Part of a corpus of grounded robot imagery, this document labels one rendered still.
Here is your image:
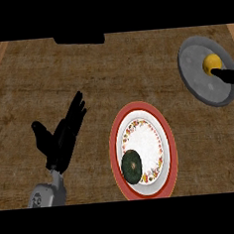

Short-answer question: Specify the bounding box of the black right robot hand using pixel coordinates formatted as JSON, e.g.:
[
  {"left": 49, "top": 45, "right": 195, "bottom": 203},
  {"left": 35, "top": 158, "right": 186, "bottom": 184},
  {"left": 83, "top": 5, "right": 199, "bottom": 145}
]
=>
[{"left": 210, "top": 66, "right": 234, "bottom": 89}]

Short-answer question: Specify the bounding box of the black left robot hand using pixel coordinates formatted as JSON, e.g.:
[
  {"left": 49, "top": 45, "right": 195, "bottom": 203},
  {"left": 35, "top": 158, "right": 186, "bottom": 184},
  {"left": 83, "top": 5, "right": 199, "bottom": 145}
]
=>
[{"left": 28, "top": 89, "right": 93, "bottom": 177}]

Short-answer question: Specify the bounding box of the yellow lemon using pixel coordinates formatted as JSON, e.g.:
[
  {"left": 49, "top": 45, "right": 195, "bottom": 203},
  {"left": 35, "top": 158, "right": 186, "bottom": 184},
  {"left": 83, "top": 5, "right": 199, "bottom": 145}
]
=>
[{"left": 201, "top": 53, "right": 224, "bottom": 77}]

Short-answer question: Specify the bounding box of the grey round pan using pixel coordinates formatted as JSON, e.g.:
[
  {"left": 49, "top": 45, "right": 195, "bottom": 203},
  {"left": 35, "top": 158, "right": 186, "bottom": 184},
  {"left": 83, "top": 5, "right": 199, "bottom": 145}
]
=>
[{"left": 175, "top": 33, "right": 234, "bottom": 111}]

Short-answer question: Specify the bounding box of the white plate with floral rim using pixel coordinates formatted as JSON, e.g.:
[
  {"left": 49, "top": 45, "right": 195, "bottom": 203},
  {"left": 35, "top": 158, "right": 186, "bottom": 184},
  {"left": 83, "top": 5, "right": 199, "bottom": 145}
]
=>
[{"left": 113, "top": 107, "right": 175, "bottom": 199}]

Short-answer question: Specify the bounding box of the dark green round squash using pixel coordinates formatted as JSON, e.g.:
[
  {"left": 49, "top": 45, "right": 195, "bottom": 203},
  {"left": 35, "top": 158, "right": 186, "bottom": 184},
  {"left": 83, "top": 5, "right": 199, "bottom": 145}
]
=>
[{"left": 119, "top": 148, "right": 145, "bottom": 186}]

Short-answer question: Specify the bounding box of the red oval placemat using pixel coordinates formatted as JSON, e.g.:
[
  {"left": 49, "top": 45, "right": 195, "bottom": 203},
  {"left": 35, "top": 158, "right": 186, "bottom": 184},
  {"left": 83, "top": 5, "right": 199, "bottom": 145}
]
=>
[{"left": 105, "top": 98, "right": 182, "bottom": 203}]

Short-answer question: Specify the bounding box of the black appliance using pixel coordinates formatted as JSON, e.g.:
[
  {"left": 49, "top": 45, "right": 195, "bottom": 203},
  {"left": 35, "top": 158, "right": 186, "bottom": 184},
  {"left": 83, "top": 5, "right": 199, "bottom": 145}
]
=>
[{"left": 53, "top": 33, "right": 106, "bottom": 49}]

